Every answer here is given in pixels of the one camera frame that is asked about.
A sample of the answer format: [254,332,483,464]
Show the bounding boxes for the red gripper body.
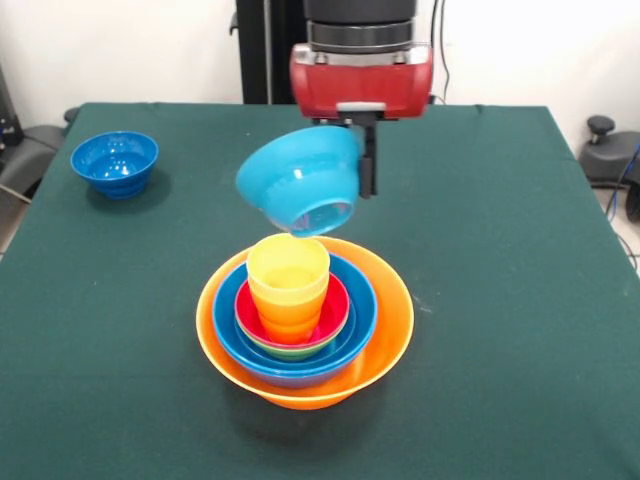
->
[289,42,435,124]

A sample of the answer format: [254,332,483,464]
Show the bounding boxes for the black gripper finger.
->
[356,120,380,200]

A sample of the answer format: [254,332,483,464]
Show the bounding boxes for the small light blue bowl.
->
[235,125,363,240]

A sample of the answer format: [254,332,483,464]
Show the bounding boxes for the yellow plastic cup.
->
[245,234,332,305]

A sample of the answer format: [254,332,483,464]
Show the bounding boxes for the small red bowl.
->
[234,272,352,349]

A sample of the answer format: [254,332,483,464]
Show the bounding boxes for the small green bowl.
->
[237,319,349,362]

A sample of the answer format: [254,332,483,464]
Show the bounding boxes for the large blue bowl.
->
[223,349,370,391]
[212,253,380,379]

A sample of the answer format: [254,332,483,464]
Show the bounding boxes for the large orange bowl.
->
[195,235,416,411]

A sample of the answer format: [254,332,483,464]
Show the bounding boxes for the small dark blue bowl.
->
[69,130,160,200]

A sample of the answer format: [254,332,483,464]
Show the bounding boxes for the dark green table cloth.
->
[0,102,640,480]

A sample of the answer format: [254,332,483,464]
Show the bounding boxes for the black hanging cable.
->
[427,0,450,99]

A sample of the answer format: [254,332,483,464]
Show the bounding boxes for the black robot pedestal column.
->
[229,0,311,106]

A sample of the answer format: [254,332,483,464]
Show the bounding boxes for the grey pedestal foot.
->
[578,115,640,184]
[0,124,66,196]

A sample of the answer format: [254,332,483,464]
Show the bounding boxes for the blue cable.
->
[604,144,640,219]

